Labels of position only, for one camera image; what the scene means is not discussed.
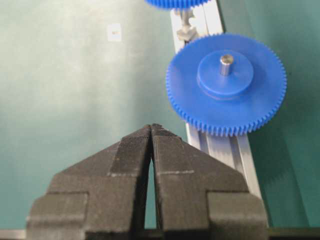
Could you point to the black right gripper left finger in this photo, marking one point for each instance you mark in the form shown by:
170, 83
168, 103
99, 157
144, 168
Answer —
102, 197

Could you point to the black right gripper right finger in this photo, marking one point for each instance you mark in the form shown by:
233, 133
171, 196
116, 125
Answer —
201, 198

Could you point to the large blue gear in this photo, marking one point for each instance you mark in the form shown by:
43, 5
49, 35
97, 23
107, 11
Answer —
226, 106

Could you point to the steel shaft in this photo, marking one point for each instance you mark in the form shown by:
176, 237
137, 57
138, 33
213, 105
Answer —
226, 63

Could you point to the white label sticker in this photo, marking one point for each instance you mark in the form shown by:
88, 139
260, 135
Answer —
114, 32

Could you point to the silver aluminium extrusion rail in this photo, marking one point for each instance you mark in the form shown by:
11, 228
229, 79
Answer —
233, 151

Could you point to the silver bracket on rail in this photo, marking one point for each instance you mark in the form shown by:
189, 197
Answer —
187, 32

